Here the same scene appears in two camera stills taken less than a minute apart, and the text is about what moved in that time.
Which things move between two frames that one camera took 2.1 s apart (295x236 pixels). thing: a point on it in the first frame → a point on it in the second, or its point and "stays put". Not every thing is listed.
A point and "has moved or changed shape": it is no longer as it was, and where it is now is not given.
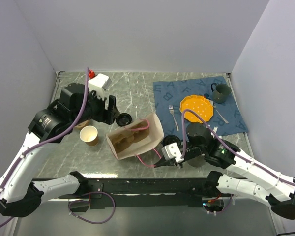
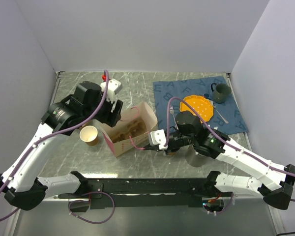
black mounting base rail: x=153 y=193 stays put
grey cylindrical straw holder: x=197 y=162 stays put
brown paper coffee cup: x=89 y=134 stays put
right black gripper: x=163 y=162 → x=156 y=147
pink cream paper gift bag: x=133 y=138 has moved or changed shape
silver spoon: x=214 y=106 stays put
